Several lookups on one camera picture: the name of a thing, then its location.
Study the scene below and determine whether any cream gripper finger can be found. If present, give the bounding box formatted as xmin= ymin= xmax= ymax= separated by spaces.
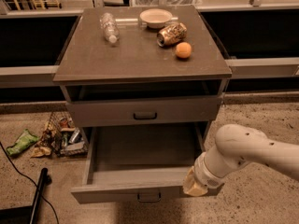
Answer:
xmin=182 ymin=167 xmax=208 ymax=197

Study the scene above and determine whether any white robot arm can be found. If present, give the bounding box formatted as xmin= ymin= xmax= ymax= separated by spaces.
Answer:
xmin=183 ymin=124 xmax=299 ymax=197

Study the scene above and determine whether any grey top drawer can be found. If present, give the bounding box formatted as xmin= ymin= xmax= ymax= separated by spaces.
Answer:
xmin=66 ymin=96 xmax=221 ymax=127

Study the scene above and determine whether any grey drawer cabinet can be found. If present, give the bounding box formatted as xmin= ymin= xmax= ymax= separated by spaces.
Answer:
xmin=52 ymin=5 xmax=233 ymax=135

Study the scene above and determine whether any orange fruit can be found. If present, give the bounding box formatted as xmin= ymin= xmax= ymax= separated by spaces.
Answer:
xmin=175 ymin=42 xmax=192 ymax=59

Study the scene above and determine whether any crushed patterned soda can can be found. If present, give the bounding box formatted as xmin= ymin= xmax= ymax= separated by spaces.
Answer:
xmin=157 ymin=22 xmax=187 ymax=47

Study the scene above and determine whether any metal railing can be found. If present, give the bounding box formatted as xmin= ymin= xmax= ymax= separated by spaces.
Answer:
xmin=0 ymin=0 xmax=299 ymax=90

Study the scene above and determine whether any crumpled tan wrapper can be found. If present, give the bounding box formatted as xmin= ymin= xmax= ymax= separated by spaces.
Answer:
xmin=31 ymin=147 xmax=51 ymax=158

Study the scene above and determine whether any white bowl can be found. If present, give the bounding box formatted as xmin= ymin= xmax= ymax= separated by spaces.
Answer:
xmin=139 ymin=8 xmax=173 ymax=29

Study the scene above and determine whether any black stand leg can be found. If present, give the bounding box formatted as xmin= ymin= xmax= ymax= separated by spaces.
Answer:
xmin=0 ymin=168 xmax=50 ymax=224

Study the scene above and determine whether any green chip bag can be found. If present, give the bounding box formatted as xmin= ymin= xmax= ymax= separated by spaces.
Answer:
xmin=6 ymin=129 xmax=39 ymax=157

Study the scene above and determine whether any clear plastic water bottle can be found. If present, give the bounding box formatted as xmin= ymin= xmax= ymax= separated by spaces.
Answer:
xmin=100 ymin=12 xmax=120 ymax=44

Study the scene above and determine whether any wire basket of trash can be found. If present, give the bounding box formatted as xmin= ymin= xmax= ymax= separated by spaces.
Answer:
xmin=46 ymin=111 xmax=87 ymax=157

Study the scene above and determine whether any black cable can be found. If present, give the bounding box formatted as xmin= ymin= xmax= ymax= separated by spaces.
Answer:
xmin=0 ymin=141 xmax=60 ymax=224

